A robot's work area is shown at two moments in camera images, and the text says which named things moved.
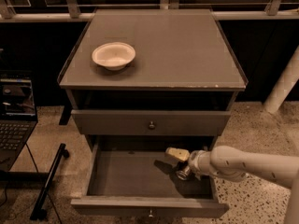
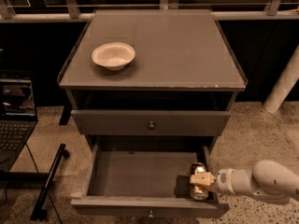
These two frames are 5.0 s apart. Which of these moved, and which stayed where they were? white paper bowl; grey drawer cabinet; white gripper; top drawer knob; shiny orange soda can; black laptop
Moved: white gripper; shiny orange soda can
Stayed: black laptop; grey drawer cabinet; white paper bowl; top drawer knob
